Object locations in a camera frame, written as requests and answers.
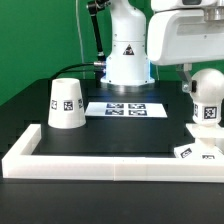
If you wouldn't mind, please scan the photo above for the white U-shaped fence frame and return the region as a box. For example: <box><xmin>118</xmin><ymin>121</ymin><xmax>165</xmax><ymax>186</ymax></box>
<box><xmin>2</xmin><ymin>124</ymin><xmax>224</xmax><ymax>183</ymax></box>

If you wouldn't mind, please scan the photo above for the white lamp base with tags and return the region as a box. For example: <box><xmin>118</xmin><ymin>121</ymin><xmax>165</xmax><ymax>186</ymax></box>
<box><xmin>174</xmin><ymin>123</ymin><xmax>224</xmax><ymax>160</ymax></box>

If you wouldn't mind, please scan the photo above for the black cable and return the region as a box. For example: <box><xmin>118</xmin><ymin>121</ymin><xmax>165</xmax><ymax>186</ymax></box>
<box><xmin>49</xmin><ymin>61</ymin><xmax>108</xmax><ymax>81</ymax></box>

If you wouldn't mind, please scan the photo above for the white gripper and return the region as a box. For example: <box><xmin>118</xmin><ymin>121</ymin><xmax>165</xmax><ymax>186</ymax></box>
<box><xmin>147</xmin><ymin>9</ymin><xmax>224</xmax><ymax>93</ymax></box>

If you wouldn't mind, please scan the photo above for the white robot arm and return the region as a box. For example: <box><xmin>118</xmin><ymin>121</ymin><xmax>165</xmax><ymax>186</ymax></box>
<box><xmin>101</xmin><ymin>0</ymin><xmax>224</xmax><ymax>92</ymax></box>

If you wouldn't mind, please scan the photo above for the white lamp bulb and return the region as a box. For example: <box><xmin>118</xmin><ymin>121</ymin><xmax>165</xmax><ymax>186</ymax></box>
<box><xmin>190</xmin><ymin>69</ymin><xmax>224</xmax><ymax>126</ymax></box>

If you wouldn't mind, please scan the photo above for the white lamp shade cone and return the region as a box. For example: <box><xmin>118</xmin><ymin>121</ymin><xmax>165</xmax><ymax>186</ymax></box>
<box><xmin>48</xmin><ymin>78</ymin><xmax>86</xmax><ymax>129</ymax></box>

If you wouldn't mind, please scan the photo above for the white sheet with tags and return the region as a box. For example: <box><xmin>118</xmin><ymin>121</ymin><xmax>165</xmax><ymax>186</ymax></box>
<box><xmin>85</xmin><ymin>102</ymin><xmax>167</xmax><ymax>118</ymax></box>

